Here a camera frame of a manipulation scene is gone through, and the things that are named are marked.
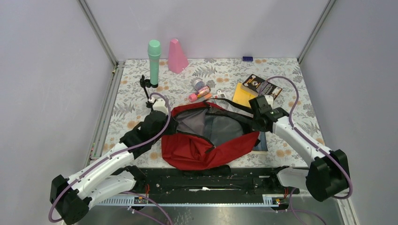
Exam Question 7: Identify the red backpack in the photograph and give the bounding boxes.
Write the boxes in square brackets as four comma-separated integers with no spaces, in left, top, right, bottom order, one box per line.
[161,99,260,171]

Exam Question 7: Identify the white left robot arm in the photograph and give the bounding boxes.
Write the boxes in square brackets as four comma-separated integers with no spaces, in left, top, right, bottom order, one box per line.
[48,109,172,225]

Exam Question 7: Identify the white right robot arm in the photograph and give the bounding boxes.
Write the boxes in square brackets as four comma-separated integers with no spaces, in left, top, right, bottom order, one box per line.
[249,96,353,202]

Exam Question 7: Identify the black paperback book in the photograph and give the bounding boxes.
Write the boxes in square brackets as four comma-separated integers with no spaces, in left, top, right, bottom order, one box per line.
[241,74,283,99]

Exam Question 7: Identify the dark blue book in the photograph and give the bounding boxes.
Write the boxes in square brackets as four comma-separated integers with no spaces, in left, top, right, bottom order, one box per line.
[251,132,268,154]

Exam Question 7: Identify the yellow book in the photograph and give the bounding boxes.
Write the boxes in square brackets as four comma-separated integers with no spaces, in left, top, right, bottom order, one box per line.
[232,82,258,108]

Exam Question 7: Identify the black mini tripod stand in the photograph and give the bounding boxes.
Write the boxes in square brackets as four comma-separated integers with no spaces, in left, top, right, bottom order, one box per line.
[139,75,153,111]

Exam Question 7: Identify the floral table mat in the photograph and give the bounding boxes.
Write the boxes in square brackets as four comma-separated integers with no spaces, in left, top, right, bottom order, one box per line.
[93,58,324,157]

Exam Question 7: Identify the pink capped tube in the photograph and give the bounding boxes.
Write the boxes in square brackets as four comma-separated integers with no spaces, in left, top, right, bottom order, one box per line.
[188,85,211,102]

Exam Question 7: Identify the clear glitter jar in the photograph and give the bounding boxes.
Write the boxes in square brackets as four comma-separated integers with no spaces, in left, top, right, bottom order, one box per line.
[192,78,205,90]

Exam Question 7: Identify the small blue block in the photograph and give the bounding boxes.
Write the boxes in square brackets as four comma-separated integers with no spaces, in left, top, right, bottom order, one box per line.
[242,56,253,62]

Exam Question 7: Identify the pink cone block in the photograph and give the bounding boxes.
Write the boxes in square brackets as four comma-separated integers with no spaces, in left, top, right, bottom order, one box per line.
[168,38,189,74]

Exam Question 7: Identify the green toy microphone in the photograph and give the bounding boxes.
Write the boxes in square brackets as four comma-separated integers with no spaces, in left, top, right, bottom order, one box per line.
[147,39,161,88]

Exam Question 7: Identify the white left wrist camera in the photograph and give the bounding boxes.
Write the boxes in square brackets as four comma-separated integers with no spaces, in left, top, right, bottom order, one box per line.
[150,97,168,114]

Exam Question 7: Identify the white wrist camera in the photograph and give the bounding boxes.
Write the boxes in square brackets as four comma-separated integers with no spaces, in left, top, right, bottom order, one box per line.
[150,97,168,114]
[264,95,274,106]

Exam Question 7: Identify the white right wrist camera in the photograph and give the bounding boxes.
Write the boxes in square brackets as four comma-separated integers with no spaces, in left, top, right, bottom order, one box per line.
[264,95,274,106]

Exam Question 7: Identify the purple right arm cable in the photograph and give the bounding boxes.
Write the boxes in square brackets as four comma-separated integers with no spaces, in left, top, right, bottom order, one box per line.
[266,76,353,225]

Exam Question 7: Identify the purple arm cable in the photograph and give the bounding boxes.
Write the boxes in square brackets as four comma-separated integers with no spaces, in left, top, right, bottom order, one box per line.
[48,92,175,225]
[266,76,353,225]

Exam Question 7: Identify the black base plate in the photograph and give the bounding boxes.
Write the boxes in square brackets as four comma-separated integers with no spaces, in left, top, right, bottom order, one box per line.
[128,165,300,206]

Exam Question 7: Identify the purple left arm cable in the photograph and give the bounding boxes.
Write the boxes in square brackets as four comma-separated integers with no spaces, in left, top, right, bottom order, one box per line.
[48,92,175,225]

